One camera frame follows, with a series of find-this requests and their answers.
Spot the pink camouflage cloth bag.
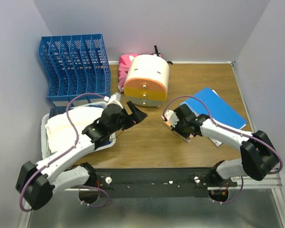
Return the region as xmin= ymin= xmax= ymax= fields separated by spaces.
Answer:
xmin=118 ymin=54 xmax=167 ymax=97

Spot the aluminium frame rail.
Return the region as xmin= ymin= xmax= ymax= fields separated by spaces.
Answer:
xmin=61 ymin=170 xmax=283 ymax=190

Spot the orange paperback book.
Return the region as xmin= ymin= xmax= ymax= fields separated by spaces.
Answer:
xmin=163 ymin=121 xmax=194 ymax=142

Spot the white folded cloth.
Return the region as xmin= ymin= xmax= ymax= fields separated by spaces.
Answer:
xmin=45 ymin=106 xmax=103 ymax=154

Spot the blue plastic file organizer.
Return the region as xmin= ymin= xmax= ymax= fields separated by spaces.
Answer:
xmin=38 ymin=34 xmax=111 ymax=107

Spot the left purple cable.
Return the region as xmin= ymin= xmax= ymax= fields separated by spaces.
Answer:
xmin=19 ymin=93 xmax=111 ymax=212

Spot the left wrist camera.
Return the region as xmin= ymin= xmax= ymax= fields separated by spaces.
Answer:
xmin=107 ymin=93 xmax=123 ymax=108

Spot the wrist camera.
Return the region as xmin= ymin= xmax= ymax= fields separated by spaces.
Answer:
xmin=107 ymin=93 xmax=123 ymax=108
xmin=163 ymin=110 xmax=179 ymax=128

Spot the blue document folder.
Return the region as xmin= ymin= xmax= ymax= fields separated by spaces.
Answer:
xmin=180 ymin=87 xmax=247 ymax=147

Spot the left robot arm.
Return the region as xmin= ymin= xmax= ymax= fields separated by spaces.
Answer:
xmin=16 ymin=98 xmax=147 ymax=211

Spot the grey bottom drawer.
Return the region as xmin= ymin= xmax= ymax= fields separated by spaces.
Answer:
xmin=131 ymin=97 xmax=163 ymax=107

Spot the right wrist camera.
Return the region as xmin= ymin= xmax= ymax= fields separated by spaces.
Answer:
xmin=163 ymin=110 xmax=179 ymax=128

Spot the white mini drawer cabinet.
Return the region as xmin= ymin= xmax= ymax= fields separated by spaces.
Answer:
xmin=124 ymin=55 xmax=170 ymax=100

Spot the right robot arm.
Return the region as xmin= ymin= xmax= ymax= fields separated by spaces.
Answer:
xmin=164 ymin=104 xmax=279 ymax=186

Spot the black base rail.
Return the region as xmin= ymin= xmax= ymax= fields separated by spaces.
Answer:
xmin=68 ymin=167 xmax=238 ymax=199

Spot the white laundry basket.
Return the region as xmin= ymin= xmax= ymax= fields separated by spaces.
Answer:
xmin=41 ymin=101 xmax=116 ymax=160

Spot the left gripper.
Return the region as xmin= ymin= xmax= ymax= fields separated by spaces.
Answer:
xmin=109 ymin=101 xmax=147 ymax=134

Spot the yellow drawer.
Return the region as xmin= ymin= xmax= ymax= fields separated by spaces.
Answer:
xmin=123 ymin=87 xmax=167 ymax=101

